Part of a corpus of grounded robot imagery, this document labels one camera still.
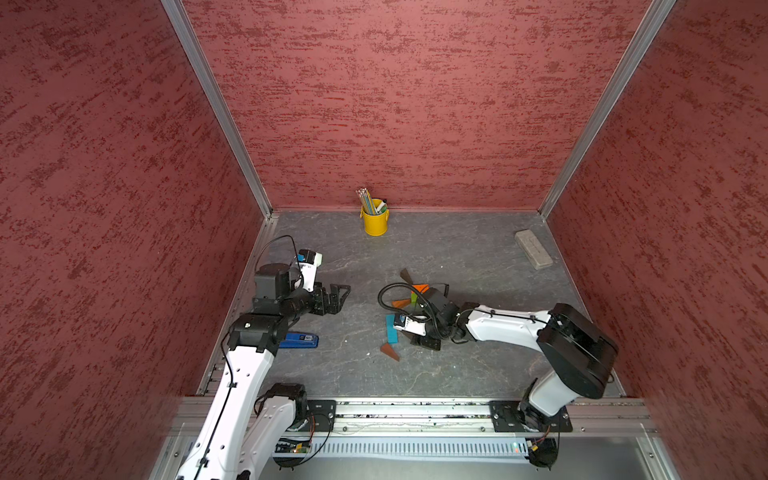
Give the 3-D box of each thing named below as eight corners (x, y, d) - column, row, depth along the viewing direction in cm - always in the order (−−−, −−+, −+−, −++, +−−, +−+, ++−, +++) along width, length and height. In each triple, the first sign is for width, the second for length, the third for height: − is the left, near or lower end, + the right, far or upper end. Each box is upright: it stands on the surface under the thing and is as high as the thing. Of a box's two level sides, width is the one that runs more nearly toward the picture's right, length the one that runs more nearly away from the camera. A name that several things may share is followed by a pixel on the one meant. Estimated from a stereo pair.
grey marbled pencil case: (534, 271, 106) (538, 265, 103) (511, 237, 116) (515, 231, 113) (549, 267, 107) (553, 261, 104) (525, 235, 117) (529, 229, 114)
